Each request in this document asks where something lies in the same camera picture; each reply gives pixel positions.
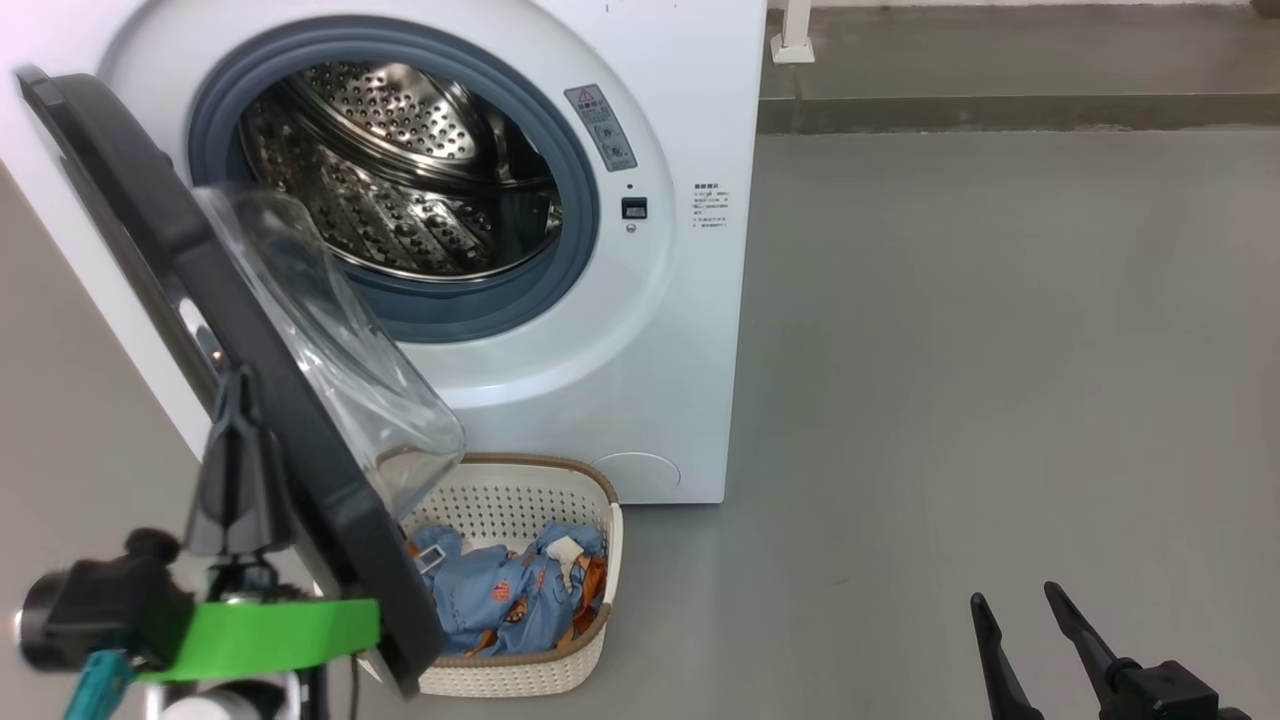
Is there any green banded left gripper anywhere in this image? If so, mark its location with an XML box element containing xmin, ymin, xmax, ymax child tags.
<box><xmin>135</xmin><ymin>366</ymin><xmax>382</xmax><ymax>685</ymax></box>

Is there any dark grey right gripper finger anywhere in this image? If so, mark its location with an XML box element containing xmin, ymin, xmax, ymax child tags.
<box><xmin>969</xmin><ymin>592</ymin><xmax>1047</xmax><ymax>720</ymax></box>
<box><xmin>1044</xmin><ymin>581</ymin><xmax>1133</xmax><ymax>702</ymax></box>

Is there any washing machine door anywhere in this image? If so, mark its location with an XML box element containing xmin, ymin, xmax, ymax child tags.
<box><xmin>15</xmin><ymin>65</ymin><xmax>468</xmax><ymax>701</ymax></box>

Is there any blue garment with orange prints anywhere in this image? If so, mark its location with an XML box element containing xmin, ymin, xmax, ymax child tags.
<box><xmin>408</xmin><ymin>525</ymin><xmax>561</xmax><ymax>657</ymax></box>

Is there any blue orange white garment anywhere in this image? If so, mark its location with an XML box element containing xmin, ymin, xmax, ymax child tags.
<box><xmin>535</xmin><ymin>520</ymin><xmax>610</xmax><ymax>643</ymax></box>

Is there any white front-load washing machine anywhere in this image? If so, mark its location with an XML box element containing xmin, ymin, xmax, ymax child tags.
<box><xmin>0</xmin><ymin>0</ymin><xmax>769</xmax><ymax>506</ymax></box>

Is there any cream perforated laundry basket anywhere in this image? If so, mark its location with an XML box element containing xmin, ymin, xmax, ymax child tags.
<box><xmin>355</xmin><ymin>452</ymin><xmax>625</xmax><ymax>699</ymax></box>

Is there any round white filter cover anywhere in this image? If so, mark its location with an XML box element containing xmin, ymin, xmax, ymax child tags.
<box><xmin>590</xmin><ymin>451</ymin><xmax>683</xmax><ymax>503</ymax></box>

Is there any grey warning sticker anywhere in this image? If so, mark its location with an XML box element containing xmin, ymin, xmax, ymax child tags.
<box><xmin>562</xmin><ymin>83</ymin><xmax>640</xmax><ymax>174</ymax></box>

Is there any small printed text label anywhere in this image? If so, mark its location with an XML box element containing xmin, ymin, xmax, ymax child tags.
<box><xmin>691</xmin><ymin>182</ymin><xmax>732</xmax><ymax>232</ymax></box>

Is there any teal left camera connector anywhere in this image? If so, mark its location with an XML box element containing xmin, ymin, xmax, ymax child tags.
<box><xmin>61</xmin><ymin>649</ymin><xmax>133</xmax><ymax>720</ymax></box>

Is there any white metal frame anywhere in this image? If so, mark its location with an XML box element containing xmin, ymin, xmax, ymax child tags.
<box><xmin>767</xmin><ymin>0</ymin><xmax>817</xmax><ymax>65</ymax></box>

